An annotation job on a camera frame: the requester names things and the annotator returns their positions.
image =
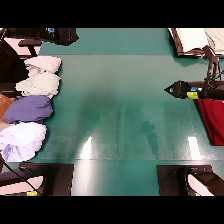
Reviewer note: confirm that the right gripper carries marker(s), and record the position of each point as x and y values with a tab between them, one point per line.
181	89

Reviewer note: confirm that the pink garment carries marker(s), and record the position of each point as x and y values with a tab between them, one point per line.
45	64

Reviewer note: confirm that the pale grey garment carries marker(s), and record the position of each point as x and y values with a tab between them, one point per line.
216	38

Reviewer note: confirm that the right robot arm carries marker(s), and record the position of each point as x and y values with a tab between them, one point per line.
213	94

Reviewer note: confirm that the purple garment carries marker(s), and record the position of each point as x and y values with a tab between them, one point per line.
30	108

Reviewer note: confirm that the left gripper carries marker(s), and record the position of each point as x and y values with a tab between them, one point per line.
64	36

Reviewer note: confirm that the red garment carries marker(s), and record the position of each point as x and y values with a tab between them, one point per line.
215	120

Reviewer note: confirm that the white garment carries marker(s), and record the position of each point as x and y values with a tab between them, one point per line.
191	39

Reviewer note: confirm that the pale lilac garment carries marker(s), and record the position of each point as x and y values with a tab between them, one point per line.
21	140

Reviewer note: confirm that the cream garment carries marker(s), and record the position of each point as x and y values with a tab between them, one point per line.
38	85

